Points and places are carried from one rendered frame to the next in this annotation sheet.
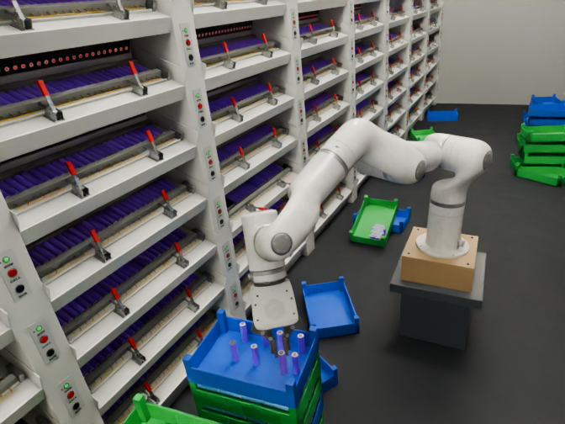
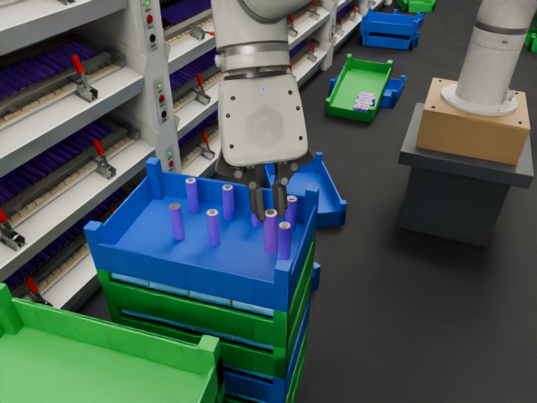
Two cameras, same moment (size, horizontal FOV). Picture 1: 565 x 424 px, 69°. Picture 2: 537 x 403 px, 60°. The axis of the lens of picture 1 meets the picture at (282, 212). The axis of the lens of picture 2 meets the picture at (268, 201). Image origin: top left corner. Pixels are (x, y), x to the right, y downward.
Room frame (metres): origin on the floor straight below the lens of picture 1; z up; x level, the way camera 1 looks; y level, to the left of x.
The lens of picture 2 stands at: (0.25, 0.10, 0.90)
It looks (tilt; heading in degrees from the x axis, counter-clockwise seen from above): 37 degrees down; 353
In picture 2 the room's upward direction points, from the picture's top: straight up
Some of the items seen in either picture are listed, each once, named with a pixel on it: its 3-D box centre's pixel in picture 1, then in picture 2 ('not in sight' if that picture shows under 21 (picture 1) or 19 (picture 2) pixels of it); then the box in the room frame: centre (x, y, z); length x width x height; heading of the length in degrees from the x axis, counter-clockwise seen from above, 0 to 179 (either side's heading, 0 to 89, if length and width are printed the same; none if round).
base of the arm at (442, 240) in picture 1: (444, 224); (488, 65); (1.31, -0.59, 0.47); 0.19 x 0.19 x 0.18
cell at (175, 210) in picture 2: (234, 351); (177, 222); (0.83, 0.17, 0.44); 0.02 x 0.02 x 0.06
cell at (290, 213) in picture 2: (301, 343); (291, 213); (0.83, -0.01, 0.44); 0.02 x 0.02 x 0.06
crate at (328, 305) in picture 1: (329, 305); (302, 189); (1.44, -0.16, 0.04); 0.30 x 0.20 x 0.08; 2
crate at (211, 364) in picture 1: (253, 353); (210, 225); (0.81, 0.12, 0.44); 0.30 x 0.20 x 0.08; 67
